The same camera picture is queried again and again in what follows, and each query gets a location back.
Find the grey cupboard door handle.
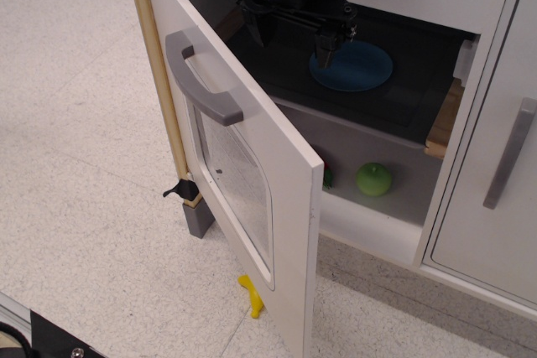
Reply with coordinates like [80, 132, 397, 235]
[483, 97, 536, 210]

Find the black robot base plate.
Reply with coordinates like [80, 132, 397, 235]
[30, 311, 105, 358]

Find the blue round plate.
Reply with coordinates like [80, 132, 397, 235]
[309, 41, 394, 92]

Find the green toy apple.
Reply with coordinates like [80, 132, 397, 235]
[356, 163, 393, 197]

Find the wooden kitchen leg post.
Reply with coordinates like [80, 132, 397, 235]
[134, 0, 214, 238]

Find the black cable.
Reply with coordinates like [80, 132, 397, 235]
[0, 321, 43, 358]

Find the yellow toy banana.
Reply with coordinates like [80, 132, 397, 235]
[237, 275, 264, 319]

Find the black clamp lever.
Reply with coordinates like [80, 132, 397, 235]
[163, 179, 199, 201]

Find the white cupboard door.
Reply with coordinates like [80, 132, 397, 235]
[428, 0, 536, 309]

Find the white toy kitchen cabinet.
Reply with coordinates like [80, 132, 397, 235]
[142, 0, 537, 321]

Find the red green toy strawberry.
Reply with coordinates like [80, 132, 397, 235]
[323, 165, 334, 189]

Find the white oven door with window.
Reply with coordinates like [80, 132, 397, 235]
[151, 0, 323, 357]

